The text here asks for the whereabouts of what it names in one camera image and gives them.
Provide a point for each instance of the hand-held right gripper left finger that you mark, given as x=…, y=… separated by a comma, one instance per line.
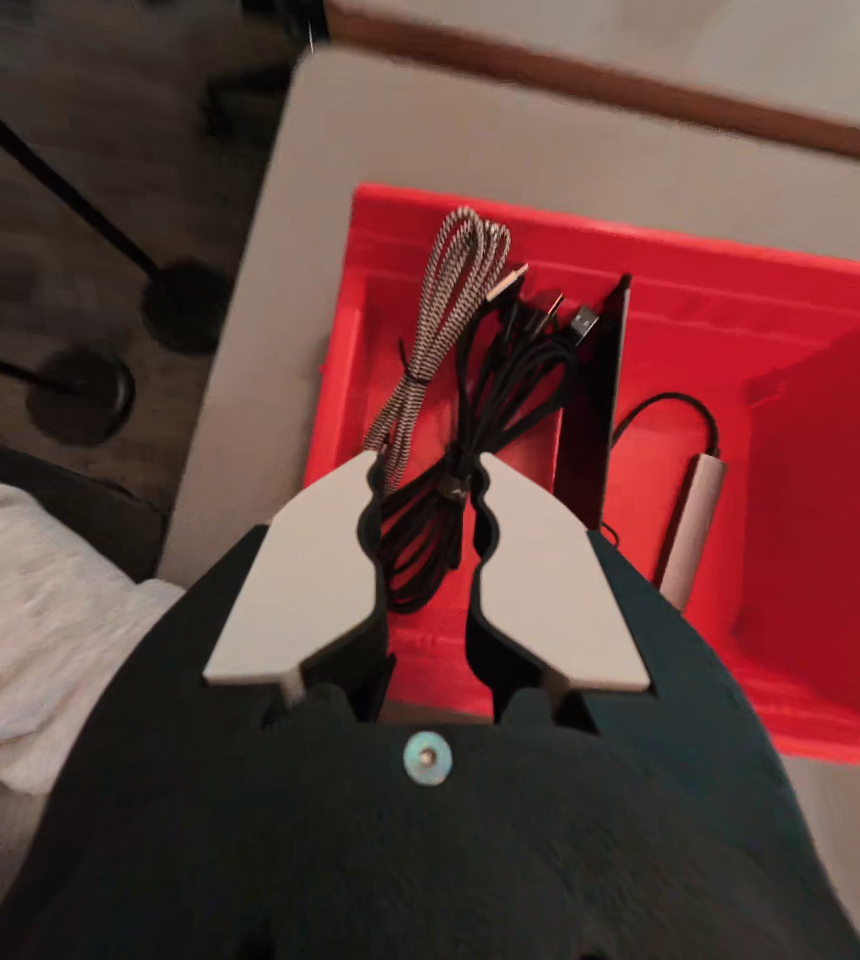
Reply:
x=302, y=585

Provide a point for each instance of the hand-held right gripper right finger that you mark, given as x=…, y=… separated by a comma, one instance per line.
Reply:
x=557, y=592

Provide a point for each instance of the grey usb hub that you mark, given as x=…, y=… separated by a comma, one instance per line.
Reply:
x=692, y=525

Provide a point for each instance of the red plastic bin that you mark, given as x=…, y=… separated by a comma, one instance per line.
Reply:
x=812, y=450

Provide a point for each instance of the grey desk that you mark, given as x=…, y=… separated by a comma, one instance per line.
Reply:
x=475, y=135

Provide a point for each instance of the black bin divider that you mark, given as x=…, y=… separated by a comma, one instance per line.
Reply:
x=587, y=420

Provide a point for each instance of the grey sweatshirt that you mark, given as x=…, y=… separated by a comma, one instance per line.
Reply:
x=39, y=615

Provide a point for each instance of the black floor stand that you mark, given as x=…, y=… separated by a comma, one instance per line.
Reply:
x=84, y=397
x=186, y=307

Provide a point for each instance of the wooden handrail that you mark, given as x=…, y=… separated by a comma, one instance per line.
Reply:
x=625, y=82

